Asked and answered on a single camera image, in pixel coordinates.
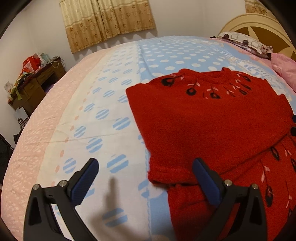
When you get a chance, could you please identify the cream and brown headboard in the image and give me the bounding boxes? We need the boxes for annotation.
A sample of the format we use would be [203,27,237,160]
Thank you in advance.
[220,13,295,60]

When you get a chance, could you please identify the red knitted embroidered sweater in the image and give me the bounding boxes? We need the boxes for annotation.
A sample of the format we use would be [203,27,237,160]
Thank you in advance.
[126,68,295,240]

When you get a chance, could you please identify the beige patterned left curtain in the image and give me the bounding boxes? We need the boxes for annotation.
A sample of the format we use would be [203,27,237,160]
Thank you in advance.
[59,0,156,54]

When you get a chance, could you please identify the white patterned pillow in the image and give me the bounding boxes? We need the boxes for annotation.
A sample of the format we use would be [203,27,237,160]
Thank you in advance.
[217,32,273,59]

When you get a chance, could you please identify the beige patterned right curtain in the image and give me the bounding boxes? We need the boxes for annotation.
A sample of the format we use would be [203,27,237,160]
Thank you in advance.
[245,0,277,20]

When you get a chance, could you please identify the blue polka dot bedsheet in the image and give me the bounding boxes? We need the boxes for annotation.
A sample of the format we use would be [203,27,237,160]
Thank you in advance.
[1,36,295,240]

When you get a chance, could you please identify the red gift bag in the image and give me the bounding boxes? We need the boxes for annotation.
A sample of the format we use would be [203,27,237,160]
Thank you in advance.
[23,56,41,73]

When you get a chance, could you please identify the dark wooden desk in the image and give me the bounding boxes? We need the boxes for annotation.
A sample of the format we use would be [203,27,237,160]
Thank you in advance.
[8,57,66,116]

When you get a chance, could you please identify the beige patterned curtain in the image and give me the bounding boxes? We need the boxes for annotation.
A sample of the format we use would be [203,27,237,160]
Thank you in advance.
[59,0,156,54]
[245,0,277,20]

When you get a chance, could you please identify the pink pillow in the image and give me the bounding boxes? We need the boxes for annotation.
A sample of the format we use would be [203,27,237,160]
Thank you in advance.
[271,53,296,91]

